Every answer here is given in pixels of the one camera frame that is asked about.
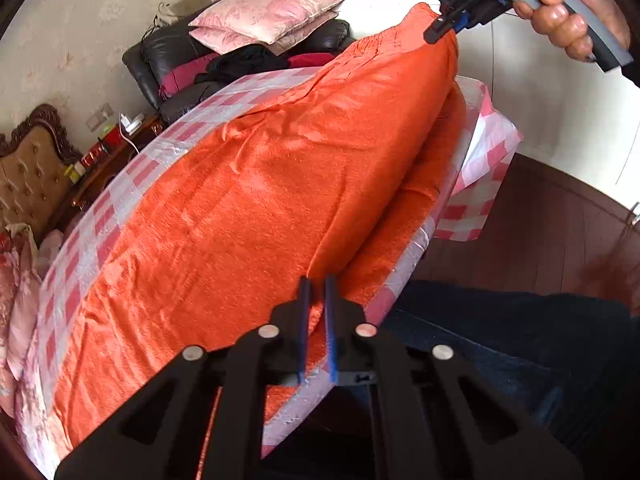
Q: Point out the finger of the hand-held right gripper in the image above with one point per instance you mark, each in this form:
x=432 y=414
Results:
x=435 y=32
x=462 y=20

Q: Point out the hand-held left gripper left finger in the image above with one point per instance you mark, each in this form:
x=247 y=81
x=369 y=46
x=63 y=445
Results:
x=303 y=330

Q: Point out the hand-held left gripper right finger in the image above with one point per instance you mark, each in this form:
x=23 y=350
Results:
x=330 y=330

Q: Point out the orange towel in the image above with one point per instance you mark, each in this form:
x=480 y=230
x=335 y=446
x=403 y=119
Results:
x=250 y=200

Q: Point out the person's right hand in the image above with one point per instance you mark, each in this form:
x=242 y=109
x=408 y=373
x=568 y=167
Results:
x=555 y=22

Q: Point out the beige pink pillow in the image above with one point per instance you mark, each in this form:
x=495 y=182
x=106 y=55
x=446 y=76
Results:
x=305 y=35

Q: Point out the pink patterned pillow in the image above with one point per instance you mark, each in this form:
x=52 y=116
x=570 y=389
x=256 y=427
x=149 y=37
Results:
x=270 y=12

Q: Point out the person's legs in jeans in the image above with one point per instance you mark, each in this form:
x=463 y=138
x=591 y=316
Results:
x=500 y=330

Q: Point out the red checkered plastic sheet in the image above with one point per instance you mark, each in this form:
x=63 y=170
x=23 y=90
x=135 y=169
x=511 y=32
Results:
x=165 y=142

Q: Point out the grey cloth bundle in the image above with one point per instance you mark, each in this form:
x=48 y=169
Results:
x=192 y=5

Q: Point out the dark wooden nightstand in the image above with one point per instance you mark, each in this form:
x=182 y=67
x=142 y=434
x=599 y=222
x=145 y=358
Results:
x=95 y=185

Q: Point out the red box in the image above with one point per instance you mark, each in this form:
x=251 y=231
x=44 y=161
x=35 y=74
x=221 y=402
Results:
x=112 y=136

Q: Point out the red tin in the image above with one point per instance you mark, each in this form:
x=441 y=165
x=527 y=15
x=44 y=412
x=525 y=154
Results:
x=95 y=152

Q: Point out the green jar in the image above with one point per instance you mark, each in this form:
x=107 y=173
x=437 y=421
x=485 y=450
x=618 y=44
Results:
x=75 y=172

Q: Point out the pink floral bed sheet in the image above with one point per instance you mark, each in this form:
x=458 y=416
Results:
x=20 y=310

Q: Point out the black leather armchair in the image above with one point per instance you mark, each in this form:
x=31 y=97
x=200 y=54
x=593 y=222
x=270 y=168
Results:
x=150 y=60

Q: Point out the tufted wooden headboard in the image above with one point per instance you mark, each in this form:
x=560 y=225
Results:
x=30 y=175

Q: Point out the wall socket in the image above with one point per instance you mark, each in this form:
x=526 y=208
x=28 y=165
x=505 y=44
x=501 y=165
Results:
x=97 y=117

